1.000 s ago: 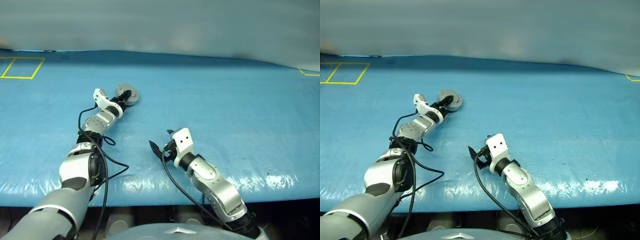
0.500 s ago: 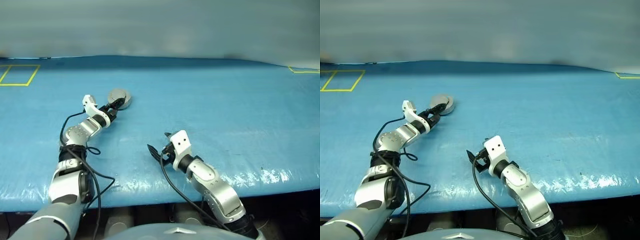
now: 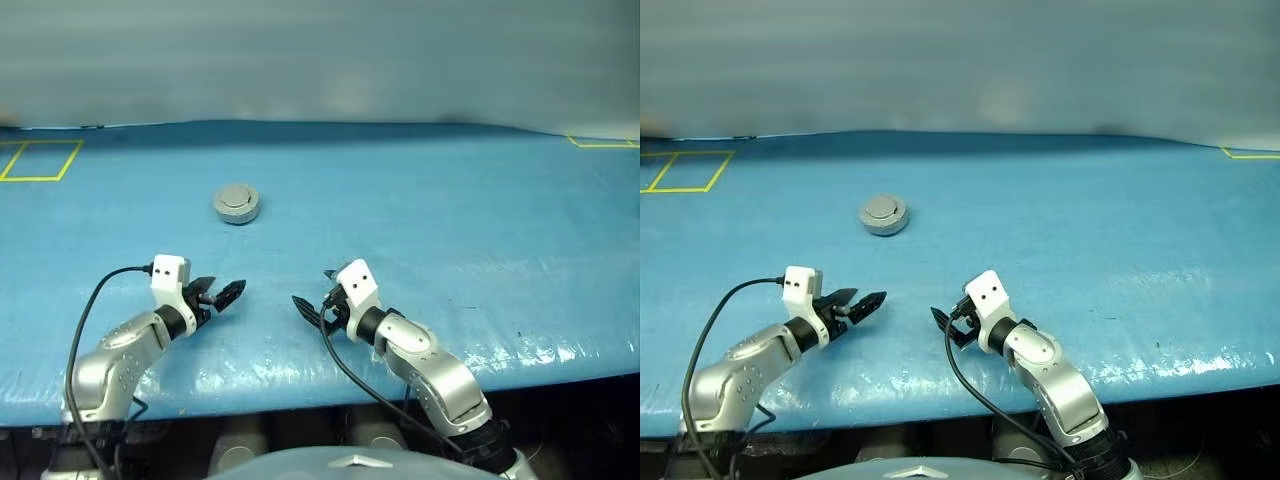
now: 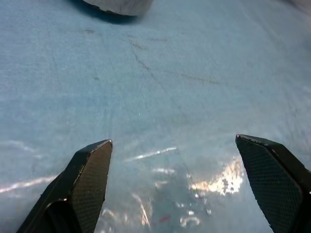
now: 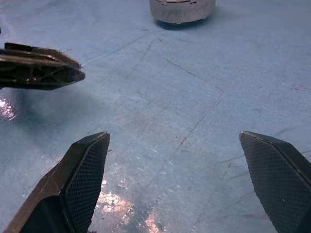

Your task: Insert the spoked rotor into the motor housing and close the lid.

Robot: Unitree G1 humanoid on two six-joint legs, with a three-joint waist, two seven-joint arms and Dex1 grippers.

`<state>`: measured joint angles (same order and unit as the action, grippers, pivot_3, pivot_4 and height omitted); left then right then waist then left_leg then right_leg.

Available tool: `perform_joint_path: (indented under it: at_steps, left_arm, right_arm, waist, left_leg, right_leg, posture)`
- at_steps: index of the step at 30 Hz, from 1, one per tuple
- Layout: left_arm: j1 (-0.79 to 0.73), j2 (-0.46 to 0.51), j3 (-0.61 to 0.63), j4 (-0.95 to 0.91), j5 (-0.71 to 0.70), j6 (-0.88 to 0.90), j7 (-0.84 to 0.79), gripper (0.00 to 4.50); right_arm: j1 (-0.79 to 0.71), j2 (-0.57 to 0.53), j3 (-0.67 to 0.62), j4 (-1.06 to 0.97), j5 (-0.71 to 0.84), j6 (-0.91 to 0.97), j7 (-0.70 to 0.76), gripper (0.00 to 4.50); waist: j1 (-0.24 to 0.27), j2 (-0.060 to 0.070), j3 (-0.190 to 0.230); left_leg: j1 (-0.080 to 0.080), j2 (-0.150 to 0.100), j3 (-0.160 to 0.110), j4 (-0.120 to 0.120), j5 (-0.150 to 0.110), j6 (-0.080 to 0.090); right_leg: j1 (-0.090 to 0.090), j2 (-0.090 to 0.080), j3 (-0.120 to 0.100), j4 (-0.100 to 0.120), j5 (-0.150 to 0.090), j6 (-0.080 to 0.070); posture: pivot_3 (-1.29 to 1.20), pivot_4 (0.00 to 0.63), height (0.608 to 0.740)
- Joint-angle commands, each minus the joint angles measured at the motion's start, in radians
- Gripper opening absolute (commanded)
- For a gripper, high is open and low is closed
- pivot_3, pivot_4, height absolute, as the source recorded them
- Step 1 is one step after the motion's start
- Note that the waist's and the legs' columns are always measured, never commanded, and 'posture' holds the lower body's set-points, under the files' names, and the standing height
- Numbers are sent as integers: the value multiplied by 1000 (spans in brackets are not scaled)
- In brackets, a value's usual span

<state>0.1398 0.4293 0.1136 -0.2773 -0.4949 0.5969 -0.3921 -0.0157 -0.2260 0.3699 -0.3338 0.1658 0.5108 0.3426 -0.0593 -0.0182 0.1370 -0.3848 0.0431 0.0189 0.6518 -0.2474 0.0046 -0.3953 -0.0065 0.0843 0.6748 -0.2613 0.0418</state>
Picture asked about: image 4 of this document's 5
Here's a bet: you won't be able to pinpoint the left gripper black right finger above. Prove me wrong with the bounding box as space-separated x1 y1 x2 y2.
235 134 311 233

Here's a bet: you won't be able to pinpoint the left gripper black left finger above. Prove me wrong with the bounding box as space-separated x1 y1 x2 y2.
15 139 113 233

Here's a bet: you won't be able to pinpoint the blue plastic table cover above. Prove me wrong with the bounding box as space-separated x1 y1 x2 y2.
0 0 311 233

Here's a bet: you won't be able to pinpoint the silver motor housing copper windings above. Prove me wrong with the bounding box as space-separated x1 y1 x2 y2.
67 0 154 17

